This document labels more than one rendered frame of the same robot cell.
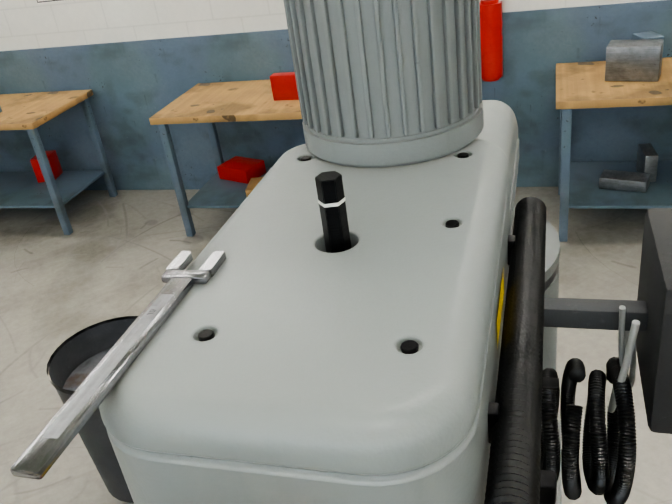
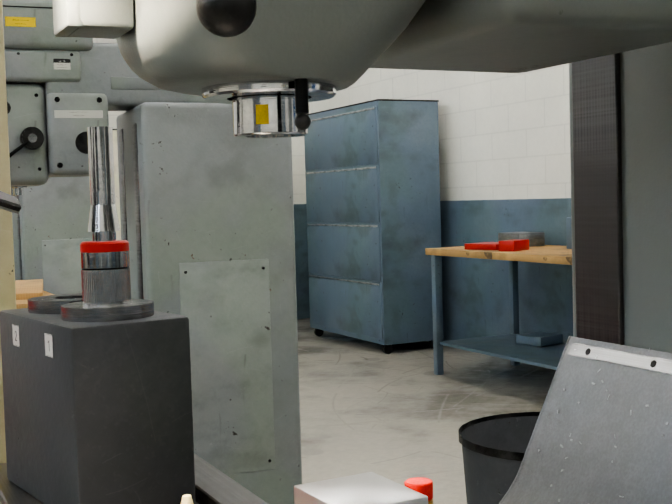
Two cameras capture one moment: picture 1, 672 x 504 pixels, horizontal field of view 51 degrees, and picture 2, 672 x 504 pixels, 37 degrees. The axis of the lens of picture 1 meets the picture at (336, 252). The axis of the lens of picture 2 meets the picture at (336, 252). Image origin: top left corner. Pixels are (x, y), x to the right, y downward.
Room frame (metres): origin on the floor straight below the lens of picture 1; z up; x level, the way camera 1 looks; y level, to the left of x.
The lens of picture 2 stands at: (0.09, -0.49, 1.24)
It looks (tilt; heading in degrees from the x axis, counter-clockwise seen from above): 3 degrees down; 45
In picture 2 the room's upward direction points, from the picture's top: 2 degrees counter-clockwise
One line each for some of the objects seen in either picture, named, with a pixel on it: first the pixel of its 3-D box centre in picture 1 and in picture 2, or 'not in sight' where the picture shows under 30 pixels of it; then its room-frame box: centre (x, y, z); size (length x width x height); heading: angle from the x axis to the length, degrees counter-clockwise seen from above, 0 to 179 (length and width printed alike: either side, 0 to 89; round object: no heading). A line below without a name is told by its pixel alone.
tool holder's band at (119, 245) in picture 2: not in sight; (104, 246); (0.63, 0.37, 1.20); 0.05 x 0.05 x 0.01
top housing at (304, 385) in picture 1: (352, 309); not in sight; (0.54, -0.01, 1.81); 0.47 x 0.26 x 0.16; 161
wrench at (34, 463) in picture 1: (132, 341); not in sight; (0.41, 0.15, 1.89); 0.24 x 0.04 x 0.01; 161
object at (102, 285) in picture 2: not in sight; (105, 277); (0.63, 0.37, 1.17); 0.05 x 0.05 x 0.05
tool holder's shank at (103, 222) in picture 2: not in sight; (102, 184); (0.63, 0.37, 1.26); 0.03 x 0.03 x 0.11
